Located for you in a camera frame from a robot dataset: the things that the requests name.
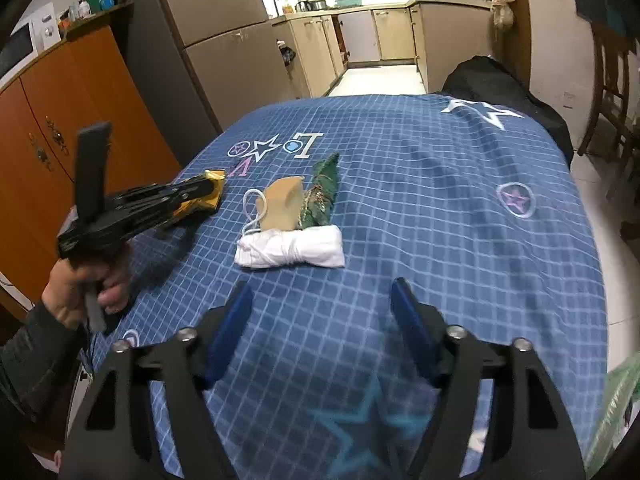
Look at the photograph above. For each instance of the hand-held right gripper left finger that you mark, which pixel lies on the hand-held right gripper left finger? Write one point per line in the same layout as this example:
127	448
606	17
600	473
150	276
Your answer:
232	330

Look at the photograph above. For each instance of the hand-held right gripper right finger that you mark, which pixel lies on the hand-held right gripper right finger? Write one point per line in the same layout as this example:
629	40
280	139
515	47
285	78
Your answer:
412	325

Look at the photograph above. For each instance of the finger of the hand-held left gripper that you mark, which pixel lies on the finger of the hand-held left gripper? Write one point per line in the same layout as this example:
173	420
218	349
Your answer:
185	212
165	191

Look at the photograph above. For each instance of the yellow snack packet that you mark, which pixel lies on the yellow snack packet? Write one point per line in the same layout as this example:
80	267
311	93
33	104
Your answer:
207	195

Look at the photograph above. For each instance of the white cloth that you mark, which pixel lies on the white cloth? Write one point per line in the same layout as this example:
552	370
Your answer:
290	247

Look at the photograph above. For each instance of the green-lined trash bin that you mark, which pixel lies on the green-lined trash bin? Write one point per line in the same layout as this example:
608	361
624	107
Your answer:
615	420

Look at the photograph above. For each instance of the person's left forearm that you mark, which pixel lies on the person's left forearm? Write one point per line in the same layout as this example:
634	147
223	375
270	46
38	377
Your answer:
35	360

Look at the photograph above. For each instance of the person's left hand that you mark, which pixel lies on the person's left hand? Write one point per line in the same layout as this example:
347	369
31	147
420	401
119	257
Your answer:
65	290

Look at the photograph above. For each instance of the orange wooden cabinet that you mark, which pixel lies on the orange wooden cabinet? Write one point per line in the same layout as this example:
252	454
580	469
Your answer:
75	120

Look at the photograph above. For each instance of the beige face mask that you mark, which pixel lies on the beige face mask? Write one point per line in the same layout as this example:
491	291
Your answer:
282	205

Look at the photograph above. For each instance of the blue checked star tablecloth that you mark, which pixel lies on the blue checked star tablecloth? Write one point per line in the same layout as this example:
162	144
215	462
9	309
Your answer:
425	200

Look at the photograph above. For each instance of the green patterned wrapper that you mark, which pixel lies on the green patterned wrapper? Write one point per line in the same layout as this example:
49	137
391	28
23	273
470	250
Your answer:
322	190

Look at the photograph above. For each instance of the white microwave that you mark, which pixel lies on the white microwave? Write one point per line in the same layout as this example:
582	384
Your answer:
17	50

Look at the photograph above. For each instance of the grey refrigerator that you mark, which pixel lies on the grey refrigerator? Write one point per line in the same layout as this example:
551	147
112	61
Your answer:
210	35

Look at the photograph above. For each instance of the small black hanging bag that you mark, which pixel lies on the small black hanging bag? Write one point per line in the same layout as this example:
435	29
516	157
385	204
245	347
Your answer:
287	55

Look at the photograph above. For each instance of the steel cooking pot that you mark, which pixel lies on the steel cooking pot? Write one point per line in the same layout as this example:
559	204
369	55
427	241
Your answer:
312	5

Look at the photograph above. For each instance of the black cloth cover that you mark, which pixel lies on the black cloth cover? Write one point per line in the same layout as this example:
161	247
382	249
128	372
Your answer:
500	85

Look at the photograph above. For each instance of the teal tray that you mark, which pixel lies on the teal tray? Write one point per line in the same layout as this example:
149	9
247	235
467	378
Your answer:
349	1

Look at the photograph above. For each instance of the beige kitchen cabinets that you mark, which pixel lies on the beige kitchen cabinets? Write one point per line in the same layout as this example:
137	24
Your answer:
390	35

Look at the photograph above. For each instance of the dark wooden chair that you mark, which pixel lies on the dark wooden chair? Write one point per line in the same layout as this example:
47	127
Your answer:
612	90

